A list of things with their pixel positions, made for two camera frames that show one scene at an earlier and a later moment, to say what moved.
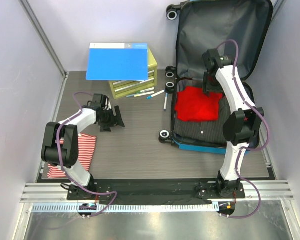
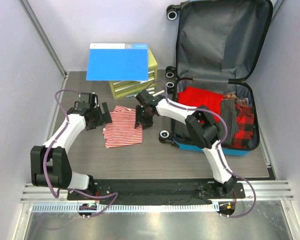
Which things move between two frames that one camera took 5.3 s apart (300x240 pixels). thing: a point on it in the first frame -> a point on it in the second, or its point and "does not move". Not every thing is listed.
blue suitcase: [198, 120] does not move
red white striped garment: [86, 144] -> [122, 131]
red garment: [193, 105] does not move
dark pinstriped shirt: [211, 130] does not move
